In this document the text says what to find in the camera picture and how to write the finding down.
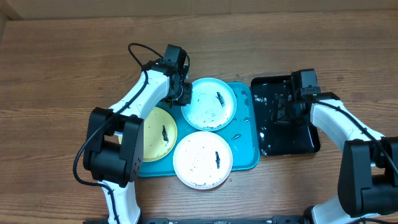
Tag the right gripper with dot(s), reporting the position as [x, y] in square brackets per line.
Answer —
[282, 117]

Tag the white plate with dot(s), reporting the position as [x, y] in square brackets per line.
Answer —
[202, 160]

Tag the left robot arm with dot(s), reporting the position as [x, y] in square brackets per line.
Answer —
[113, 153]

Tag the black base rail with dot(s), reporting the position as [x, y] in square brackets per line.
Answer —
[277, 219]

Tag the black plastic tray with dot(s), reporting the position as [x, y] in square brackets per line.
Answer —
[275, 139]

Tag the light blue plate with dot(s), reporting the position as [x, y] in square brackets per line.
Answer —
[213, 105]

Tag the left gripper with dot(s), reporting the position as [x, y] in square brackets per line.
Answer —
[186, 97]

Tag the yellow plate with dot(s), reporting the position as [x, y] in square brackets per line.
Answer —
[160, 135]

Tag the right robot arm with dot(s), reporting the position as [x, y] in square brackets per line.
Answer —
[367, 184]

